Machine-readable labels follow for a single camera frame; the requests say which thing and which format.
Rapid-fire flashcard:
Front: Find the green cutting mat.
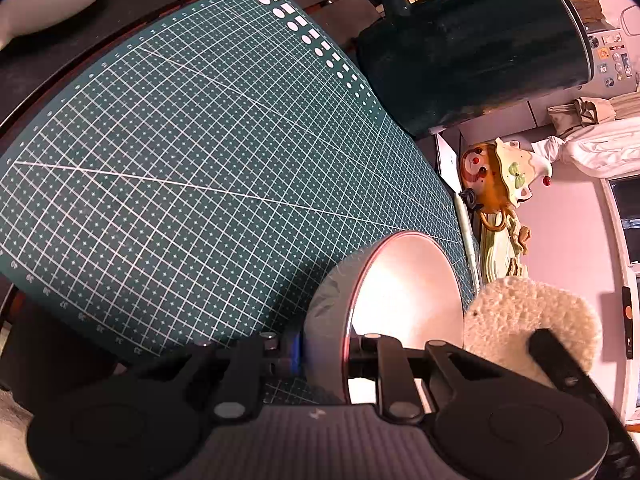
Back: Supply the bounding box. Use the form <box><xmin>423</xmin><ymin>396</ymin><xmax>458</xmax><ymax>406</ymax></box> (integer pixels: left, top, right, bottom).
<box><xmin>0</xmin><ymin>0</ymin><xmax>476</xmax><ymax>406</ymax></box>

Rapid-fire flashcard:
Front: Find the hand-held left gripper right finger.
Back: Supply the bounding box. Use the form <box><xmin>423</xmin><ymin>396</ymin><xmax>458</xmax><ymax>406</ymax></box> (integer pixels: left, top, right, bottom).
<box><xmin>348</xmin><ymin>332</ymin><xmax>502</xmax><ymax>423</ymax></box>

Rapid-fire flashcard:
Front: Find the dark green kettle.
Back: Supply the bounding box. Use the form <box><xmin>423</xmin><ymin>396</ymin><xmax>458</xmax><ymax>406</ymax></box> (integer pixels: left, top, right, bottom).
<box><xmin>356</xmin><ymin>0</ymin><xmax>596</xmax><ymax>137</ymax></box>

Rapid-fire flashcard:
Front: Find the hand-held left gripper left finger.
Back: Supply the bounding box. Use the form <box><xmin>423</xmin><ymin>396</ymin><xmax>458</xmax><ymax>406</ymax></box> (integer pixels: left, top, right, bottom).
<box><xmin>129</xmin><ymin>332</ymin><xmax>303</xmax><ymax>423</ymax></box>

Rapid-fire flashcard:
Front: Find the cream round sponge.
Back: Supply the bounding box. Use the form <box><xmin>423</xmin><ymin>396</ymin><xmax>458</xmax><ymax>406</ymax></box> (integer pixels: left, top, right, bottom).
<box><xmin>462</xmin><ymin>276</ymin><xmax>603</xmax><ymax>388</ymax></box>

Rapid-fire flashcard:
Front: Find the orange clown ceramic figurine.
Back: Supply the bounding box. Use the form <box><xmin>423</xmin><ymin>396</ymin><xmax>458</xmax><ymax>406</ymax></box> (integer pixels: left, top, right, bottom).
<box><xmin>459</xmin><ymin>137</ymin><xmax>555</xmax><ymax>213</ymax></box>

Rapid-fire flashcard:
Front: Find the beige cloth bag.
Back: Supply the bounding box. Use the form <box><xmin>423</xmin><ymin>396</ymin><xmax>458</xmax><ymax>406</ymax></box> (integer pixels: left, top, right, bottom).
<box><xmin>547</xmin><ymin>97</ymin><xmax>616</xmax><ymax>136</ymax></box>

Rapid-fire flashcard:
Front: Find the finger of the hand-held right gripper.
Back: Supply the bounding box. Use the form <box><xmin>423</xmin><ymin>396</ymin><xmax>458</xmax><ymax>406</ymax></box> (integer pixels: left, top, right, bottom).
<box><xmin>529</xmin><ymin>328</ymin><xmax>640</xmax><ymax>480</ymax></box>

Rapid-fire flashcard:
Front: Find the white hanging cloth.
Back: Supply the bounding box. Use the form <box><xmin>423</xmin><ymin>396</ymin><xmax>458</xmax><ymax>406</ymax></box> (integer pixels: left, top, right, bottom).
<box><xmin>530</xmin><ymin>117</ymin><xmax>640</xmax><ymax>178</ymax></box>

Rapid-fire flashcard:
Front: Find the pale green ornate ceramic tray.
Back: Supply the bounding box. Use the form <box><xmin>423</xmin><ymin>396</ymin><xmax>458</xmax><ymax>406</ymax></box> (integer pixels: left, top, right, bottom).
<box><xmin>477</xmin><ymin>207</ymin><xmax>533</xmax><ymax>291</ymax></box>

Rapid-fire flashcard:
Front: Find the grey fridge with magnets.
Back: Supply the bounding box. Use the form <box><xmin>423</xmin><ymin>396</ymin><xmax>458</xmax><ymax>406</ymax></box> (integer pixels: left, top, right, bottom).
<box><xmin>585</xmin><ymin>30</ymin><xmax>640</xmax><ymax>96</ymax></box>

